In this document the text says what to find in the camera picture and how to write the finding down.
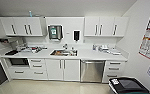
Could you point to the stainless steel dishwasher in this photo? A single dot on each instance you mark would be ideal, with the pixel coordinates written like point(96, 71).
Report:
point(92, 71)

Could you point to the steel paper towel dispenser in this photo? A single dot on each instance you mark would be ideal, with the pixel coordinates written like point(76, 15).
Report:
point(55, 32)

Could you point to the black soap dispenser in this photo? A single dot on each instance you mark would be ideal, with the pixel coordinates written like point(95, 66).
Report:
point(76, 35)

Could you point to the white wall cabinet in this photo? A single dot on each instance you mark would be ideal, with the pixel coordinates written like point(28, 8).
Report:
point(22, 26)
point(106, 26)

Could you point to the white dish towel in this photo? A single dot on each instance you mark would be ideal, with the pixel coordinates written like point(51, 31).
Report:
point(114, 52)

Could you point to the blue dish soap bottle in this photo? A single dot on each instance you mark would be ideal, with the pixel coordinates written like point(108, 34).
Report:
point(95, 47)

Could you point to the steel sink basin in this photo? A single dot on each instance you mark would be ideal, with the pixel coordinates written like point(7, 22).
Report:
point(63, 53)

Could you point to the stack of white plates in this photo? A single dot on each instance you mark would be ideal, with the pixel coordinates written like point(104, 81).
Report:
point(104, 48)

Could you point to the white base cabinet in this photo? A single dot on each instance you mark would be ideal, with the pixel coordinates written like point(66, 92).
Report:
point(62, 70)

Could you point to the chrome faucet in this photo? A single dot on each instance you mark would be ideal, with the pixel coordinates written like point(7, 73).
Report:
point(65, 46)

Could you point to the black built-in microwave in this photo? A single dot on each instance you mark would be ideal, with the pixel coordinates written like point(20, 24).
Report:
point(18, 62)

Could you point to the blue spray bottle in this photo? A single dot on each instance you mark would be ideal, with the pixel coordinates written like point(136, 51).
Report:
point(30, 14)

